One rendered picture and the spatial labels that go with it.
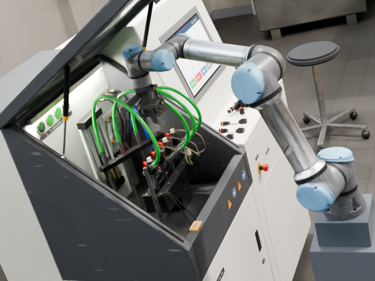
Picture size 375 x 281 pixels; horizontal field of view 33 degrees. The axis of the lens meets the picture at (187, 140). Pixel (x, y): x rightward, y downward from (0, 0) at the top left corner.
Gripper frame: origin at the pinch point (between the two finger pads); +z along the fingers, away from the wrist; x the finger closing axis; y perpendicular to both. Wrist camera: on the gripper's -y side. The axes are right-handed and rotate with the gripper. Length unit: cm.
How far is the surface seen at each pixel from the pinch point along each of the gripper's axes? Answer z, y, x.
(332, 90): 122, -2, 312
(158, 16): -30, -14, 58
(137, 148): 12.3, -16.4, 12.9
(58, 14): 4, -199, 244
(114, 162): 12.3, -22.0, 1.8
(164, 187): 24.1, -1.9, 0.8
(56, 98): -22.1, -29.6, -9.2
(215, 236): 37.1, 21.4, -13.6
